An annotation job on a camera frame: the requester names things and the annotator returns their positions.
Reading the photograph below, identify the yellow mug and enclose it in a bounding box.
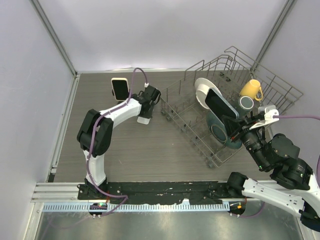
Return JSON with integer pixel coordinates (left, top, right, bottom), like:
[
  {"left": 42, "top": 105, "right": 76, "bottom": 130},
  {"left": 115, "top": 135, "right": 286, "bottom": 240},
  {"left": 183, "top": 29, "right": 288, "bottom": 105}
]
[{"left": 239, "top": 79, "right": 264, "bottom": 101}]

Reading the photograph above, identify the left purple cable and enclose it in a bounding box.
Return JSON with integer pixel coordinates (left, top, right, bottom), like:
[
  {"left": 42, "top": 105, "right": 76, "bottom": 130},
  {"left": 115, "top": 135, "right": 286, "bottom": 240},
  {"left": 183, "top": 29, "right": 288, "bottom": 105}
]
[{"left": 86, "top": 67, "right": 151, "bottom": 217}]

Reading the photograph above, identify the black round phone stand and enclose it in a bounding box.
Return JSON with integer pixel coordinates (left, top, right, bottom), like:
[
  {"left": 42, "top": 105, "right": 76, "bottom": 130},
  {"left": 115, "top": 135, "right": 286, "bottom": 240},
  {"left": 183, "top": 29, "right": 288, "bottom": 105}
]
[{"left": 112, "top": 86, "right": 130, "bottom": 102}]

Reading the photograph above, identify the slotted cable duct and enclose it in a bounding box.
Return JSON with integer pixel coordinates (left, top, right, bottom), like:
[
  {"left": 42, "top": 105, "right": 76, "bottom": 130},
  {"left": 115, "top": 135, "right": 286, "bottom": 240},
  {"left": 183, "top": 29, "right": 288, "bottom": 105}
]
[{"left": 42, "top": 201, "right": 230, "bottom": 213}]

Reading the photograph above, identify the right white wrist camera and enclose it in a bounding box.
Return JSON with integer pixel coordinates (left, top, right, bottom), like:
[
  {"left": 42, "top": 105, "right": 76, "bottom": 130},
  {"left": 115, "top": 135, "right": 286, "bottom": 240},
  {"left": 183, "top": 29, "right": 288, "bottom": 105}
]
[{"left": 249, "top": 105, "right": 280, "bottom": 130}]

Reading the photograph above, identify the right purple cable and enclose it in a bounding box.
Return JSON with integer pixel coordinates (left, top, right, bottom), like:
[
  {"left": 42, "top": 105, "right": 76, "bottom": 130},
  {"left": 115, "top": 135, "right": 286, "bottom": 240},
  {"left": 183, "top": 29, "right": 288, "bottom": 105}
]
[{"left": 273, "top": 114, "right": 320, "bottom": 181}]

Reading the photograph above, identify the silver phone stand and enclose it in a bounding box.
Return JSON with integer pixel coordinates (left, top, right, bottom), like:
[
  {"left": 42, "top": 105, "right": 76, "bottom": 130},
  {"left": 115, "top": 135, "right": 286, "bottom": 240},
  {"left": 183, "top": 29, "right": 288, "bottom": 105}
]
[{"left": 137, "top": 116, "right": 151, "bottom": 125}]

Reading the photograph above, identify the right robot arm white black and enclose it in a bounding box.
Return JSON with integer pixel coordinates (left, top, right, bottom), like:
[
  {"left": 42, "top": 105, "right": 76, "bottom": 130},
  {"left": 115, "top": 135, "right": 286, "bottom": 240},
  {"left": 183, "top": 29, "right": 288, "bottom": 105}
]
[{"left": 222, "top": 110, "right": 320, "bottom": 232}]

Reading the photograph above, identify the dark green mug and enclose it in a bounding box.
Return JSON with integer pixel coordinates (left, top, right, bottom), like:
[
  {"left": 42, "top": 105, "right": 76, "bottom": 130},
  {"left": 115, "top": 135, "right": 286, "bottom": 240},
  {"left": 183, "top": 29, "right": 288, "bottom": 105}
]
[{"left": 235, "top": 96, "right": 254, "bottom": 118}]

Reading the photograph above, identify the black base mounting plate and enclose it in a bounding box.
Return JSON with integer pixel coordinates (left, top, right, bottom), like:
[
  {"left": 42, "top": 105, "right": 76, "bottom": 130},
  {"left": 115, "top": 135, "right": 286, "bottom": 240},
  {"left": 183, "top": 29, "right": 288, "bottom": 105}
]
[{"left": 77, "top": 181, "right": 244, "bottom": 205}]

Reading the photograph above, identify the purple cable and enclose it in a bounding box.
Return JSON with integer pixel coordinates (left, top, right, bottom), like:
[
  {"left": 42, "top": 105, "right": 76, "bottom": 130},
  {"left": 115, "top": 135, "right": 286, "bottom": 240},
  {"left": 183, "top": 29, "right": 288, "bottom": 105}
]
[
  {"left": 86, "top": 67, "right": 151, "bottom": 217},
  {"left": 273, "top": 114, "right": 320, "bottom": 181}
]

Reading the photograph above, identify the grey wire dish rack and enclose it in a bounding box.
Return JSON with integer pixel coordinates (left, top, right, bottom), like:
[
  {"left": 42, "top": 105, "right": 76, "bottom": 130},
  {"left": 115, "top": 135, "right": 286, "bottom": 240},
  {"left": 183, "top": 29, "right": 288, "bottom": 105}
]
[{"left": 159, "top": 45, "right": 304, "bottom": 169}]

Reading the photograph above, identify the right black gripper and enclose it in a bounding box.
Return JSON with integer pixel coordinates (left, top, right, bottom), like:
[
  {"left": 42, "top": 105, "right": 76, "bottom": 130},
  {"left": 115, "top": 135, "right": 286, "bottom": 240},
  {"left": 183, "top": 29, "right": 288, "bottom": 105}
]
[{"left": 220, "top": 113, "right": 268, "bottom": 169}]

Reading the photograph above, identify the blue ceramic plate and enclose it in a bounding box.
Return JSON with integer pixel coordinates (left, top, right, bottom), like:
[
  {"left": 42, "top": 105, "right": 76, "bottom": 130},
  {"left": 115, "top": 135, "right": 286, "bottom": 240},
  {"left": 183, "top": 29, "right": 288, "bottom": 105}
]
[{"left": 206, "top": 111, "right": 242, "bottom": 150}]

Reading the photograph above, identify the white cased smartphone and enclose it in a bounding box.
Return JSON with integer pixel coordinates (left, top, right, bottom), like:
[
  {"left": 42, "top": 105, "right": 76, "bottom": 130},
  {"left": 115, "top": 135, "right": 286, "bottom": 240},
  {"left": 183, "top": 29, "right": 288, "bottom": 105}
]
[{"left": 110, "top": 77, "right": 129, "bottom": 101}]

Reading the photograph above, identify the white plate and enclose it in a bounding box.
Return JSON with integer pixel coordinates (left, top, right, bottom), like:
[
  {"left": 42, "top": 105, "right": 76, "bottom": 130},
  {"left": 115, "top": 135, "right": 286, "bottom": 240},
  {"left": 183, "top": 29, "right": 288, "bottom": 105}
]
[{"left": 194, "top": 77, "right": 221, "bottom": 110}]

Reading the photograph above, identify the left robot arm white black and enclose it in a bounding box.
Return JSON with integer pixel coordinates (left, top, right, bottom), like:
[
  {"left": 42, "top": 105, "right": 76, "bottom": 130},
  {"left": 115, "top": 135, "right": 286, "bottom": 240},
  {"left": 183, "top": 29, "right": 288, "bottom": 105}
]
[{"left": 76, "top": 84, "right": 161, "bottom": 200}]

